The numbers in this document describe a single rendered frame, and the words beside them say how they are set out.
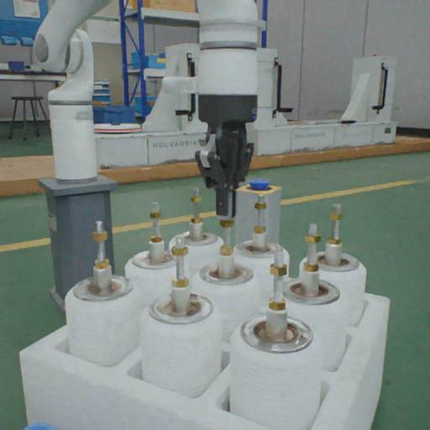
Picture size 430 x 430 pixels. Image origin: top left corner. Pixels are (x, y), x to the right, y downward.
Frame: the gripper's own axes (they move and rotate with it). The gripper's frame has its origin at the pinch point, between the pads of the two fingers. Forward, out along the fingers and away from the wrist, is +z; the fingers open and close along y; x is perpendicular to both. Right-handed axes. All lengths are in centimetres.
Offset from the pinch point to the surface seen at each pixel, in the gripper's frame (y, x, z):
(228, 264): -0.8, -0.9, 8.3
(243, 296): -2.7, -4.1, 11.5
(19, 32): 369, 478, -87
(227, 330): -4.2, -2.4, 16.1
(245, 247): 11.2, 2.0, 9.9
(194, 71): 197, 122, -27
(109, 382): -19.0, 5.0, 17.2
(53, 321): 11, 49, 35
